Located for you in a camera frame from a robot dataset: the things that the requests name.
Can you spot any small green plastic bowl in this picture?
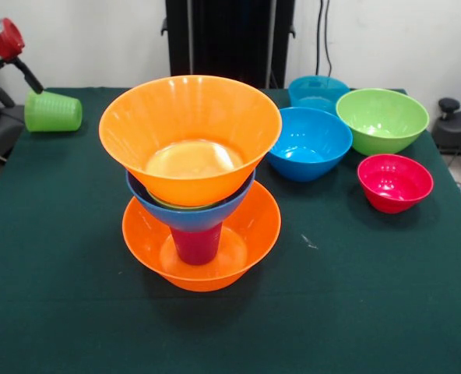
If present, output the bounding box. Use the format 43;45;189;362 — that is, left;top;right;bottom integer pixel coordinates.
148;190;223;211

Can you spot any large orange plastic bowl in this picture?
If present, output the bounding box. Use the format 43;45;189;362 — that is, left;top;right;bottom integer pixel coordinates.
121;181;283;293
99;75;283;207

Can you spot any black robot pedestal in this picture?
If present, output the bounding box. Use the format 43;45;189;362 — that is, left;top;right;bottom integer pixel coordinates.
160;0;297;90

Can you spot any purple plastic cup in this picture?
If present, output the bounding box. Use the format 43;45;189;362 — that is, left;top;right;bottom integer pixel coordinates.
170;224;223;266

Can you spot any green plastic cup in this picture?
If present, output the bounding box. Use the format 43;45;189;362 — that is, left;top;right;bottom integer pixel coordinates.
23;90;83;133

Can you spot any blue plastic bowl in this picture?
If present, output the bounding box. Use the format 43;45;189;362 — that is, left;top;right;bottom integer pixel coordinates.
266;107;354;183
125;169;257;234

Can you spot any dark green table cloth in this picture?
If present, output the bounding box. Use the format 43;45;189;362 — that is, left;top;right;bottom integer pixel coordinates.
0;86;461;374

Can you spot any black stand base with knob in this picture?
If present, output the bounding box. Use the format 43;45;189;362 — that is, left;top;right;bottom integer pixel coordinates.
432;97;461;157

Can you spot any black hanging cable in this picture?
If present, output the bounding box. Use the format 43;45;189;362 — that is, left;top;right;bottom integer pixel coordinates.
318;0;333;79

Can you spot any large green plastic bowl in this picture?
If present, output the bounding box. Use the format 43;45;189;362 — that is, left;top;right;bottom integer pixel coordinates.
335;88;431;156

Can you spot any small translucent blue bowl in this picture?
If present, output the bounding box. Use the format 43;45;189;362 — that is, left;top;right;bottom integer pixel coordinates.
287;75;350;115

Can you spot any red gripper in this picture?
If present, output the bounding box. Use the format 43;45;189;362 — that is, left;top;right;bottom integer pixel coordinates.
0;17;44;108

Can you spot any dark grey stand base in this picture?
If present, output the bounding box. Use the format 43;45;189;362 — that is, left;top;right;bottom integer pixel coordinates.
0;104;35;168

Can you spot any small pink plastic bowl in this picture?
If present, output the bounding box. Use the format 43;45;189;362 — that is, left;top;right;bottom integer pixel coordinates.
357;153;435;215

